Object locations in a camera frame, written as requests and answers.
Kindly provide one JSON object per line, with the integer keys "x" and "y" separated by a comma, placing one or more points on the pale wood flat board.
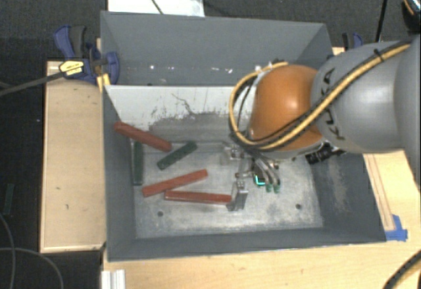
{"x": 74, "y": 156}

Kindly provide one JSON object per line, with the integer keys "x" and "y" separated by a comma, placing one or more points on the grey metal bin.
{"x": 197, "y": 215}

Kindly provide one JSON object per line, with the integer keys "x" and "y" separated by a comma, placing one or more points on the black cylinder on white bracket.
{"x": 320, "y": 154}

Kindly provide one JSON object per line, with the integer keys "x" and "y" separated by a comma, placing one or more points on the dark green flat block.
{"x": 177, "y": 155}
{"x": 138, "y": 164}

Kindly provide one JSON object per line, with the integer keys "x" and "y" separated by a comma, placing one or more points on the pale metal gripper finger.
{"x": 234, "y": 153}
{"x": 240, "y": 197}

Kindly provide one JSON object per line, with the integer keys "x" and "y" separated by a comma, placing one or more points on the red-brown flat block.
{"x": 142, "y": 136}
{"x": 197, "y": 197}
{"x": 174, "y": 183}

